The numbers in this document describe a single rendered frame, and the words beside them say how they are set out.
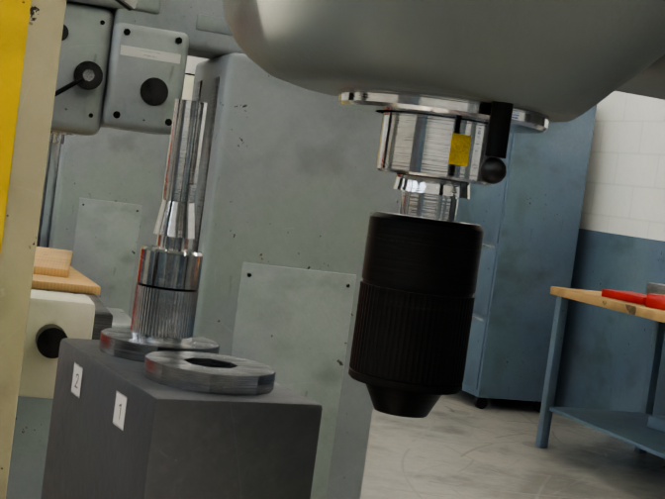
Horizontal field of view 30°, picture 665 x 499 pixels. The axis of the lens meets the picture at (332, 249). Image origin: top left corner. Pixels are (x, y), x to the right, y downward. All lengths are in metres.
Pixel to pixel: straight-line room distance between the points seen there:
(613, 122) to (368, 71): 7.65
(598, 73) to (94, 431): 0.53
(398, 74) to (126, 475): 0.45
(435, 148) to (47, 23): 1.75
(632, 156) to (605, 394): 1.47
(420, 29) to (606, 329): 7.44
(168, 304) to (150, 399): 0.15
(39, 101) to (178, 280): 1.30
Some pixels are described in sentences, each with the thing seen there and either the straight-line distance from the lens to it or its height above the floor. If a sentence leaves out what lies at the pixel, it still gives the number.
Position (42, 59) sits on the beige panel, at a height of 1.42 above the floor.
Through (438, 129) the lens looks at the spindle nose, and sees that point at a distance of 0.48.
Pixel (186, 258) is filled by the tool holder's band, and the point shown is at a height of 1.20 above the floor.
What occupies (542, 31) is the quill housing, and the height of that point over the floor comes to 1.33.
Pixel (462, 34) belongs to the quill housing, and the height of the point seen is 1.33.
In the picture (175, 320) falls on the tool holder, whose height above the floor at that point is 1.16.
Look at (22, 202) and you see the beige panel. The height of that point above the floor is 1.17.
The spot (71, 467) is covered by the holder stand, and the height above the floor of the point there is 1.04.
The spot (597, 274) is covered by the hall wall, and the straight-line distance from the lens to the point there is 7.99.
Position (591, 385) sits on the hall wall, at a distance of 7.96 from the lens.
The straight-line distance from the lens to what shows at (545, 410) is 6.90.
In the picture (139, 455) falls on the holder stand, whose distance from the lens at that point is 0.81.
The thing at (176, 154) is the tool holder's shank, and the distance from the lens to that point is 0.93.
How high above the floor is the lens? 1.27
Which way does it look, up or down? 3 degrees down
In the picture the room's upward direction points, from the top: 8 degrees clockwise
